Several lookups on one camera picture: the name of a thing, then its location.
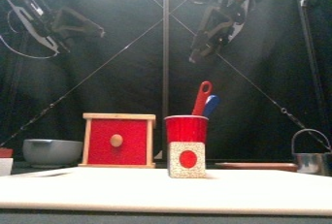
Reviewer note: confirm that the white toy sushi roll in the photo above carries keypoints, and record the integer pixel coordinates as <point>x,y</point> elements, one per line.
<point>187,159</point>

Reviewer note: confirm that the red plastic cup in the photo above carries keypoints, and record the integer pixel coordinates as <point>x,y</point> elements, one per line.
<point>187,129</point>

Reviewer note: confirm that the wooden box red drawer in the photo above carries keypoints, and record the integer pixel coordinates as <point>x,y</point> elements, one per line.
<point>117,140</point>

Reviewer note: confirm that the grey bowl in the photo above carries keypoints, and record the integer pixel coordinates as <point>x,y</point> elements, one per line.
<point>51,152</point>

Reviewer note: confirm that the red and white container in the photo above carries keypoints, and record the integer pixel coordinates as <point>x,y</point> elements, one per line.
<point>6,161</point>

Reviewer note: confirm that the brown wooden tray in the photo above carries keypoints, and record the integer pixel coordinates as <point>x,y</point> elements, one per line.
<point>256,166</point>

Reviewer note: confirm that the small metal bucket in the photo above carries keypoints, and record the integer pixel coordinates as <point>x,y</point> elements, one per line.
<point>312,156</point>

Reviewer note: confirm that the white cutting board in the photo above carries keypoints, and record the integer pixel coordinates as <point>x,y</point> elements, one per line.
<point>164,190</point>

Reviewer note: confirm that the vertical metal frame pole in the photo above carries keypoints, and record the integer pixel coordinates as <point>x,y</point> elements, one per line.
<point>165,56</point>

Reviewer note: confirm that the dark side frame pole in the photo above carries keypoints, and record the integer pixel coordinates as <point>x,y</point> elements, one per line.
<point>312,59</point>

